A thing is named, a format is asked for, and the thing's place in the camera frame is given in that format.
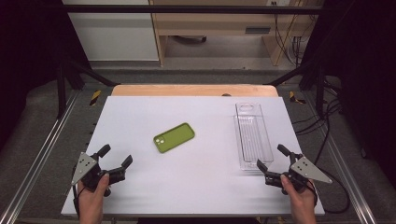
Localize black floor cable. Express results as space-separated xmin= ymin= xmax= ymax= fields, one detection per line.
xmin=291 ymin=114 xmax=325 ymax=136
xmin=313 ymin=101 xmax=332 ymax=166

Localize black horizontal frame bar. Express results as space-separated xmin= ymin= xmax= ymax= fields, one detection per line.
xmin=61 ymin=4 xmax=325 ymax=15

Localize light wooden table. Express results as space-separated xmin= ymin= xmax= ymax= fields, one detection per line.
xmin=110 ymin=83 xmax=279 ymax=98

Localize light wooden desk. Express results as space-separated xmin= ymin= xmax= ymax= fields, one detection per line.
xmin=148 ymin=0 xmax=316 ymax=67

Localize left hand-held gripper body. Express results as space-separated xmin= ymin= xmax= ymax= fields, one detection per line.
xmin=70 ymin=151 xmax=112 ymax=198

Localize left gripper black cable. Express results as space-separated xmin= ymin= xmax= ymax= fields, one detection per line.
xmin=71 ymin=166 xmax=86 ymax=218

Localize person's left hand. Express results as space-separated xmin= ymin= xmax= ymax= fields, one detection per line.
xmin=77 ymin=173 xmax=111 ymax=210

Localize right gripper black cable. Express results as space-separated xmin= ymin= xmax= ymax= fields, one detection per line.
xmin=306 ymin=167 xmax=351 ymax=215

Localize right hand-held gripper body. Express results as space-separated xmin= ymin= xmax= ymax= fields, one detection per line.
xmin=288 ymin=151 xmax=333 ymax=195

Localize white cabinet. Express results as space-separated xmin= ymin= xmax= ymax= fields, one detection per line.
xmin=61 ymin=0 xmax=160 ymax=63

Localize yellow hanging cable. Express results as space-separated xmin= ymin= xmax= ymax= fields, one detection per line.
xmin=275 ymin=0 xmax=304 ymax=67

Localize black frame leg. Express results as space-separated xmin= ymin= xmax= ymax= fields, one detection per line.
xmin=263 ymin=59 xmax=327 ymax=117
xmin=55 ymin=57 xmax=120 ymax=119

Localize black hanging cables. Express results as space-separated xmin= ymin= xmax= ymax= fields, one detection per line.
xmin=273 ymin=2 xmax=303 ymax=65

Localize clear plastic tray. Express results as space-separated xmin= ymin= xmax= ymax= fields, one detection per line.
xmin=233 ymin=102 xmax=275 ymax=172

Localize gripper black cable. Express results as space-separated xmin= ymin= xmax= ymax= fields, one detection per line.
xmin=71 ymin=166 xmax=86 ymax=218
xmin=306 ymin=167 xmax=351 ymax=215

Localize green phone case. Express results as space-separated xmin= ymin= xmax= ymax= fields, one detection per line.
xmin=152 ymin=122 xmax=196 ymax=154

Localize black curtain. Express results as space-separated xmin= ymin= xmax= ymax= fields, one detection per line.
xmin=0 ymin=0 xmax=92 ymax=150
xmin=300 ymin=0 xmax=396 ymax=189

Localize person's right hand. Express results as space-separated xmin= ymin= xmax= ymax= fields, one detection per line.
xmin=279 ymin=173 xmax=318 ymax=211

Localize yellow black tape strip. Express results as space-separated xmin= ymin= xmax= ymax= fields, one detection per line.
xmin=89 ymin=90 xmax=103 ymax=106
xmin=289 ymin=91 xmax=306 ymax=105

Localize white table mat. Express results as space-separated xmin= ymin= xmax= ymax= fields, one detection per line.
xmin=61 ymin=95 xmax=326 ymax=217

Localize silver metal rail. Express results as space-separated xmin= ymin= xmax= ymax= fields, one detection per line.
xmin=303 ymin=92 xmax=378 ymax=224
xmin=0 ymin=90 xmax=80 ymax=224

